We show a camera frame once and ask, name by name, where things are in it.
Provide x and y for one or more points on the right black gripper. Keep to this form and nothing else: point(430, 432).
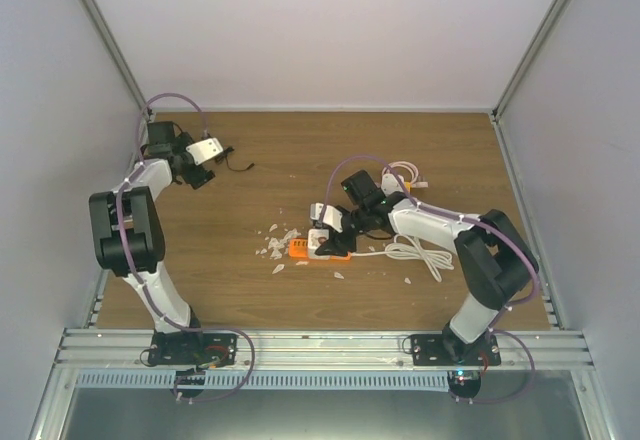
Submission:
point(337, 245)

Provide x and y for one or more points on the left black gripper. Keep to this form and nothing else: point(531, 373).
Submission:
point(196, 183)

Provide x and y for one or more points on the white tiger cube plug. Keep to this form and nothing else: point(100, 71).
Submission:
point(315, 239)

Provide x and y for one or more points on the orange power strip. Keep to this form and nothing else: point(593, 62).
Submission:
point(298, 249)

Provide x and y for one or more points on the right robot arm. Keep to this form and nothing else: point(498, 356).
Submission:
point(496, 262)

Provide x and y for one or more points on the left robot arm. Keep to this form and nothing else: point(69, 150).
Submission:
point(127, 234)

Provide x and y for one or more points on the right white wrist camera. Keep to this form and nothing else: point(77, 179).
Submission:
point(320, 211)

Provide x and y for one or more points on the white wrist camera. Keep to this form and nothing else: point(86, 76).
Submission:
point(320, 211)
point(204, 150)

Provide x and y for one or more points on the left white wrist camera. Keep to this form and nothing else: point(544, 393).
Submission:
point(204, 150)

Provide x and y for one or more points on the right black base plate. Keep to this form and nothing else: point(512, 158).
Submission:
point(437, 349)

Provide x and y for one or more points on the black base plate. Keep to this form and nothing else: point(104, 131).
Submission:
point(437, 349)
point(200, 350)

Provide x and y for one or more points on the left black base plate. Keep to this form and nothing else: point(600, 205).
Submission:
point(200, 350)

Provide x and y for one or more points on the aluminium rail front frame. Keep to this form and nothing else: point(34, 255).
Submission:
point(282, 350)

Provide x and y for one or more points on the left aluminium corner post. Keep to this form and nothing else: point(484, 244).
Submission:
point(110, 43)

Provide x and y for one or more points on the aluminium corner post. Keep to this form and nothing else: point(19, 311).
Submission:
point(541, 35)
point(110, 43)

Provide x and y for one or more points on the grey slotted cable duct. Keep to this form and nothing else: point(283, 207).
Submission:
point(277, 380)

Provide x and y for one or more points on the right aluminium corner post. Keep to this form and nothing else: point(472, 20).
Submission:
point(541, 35)

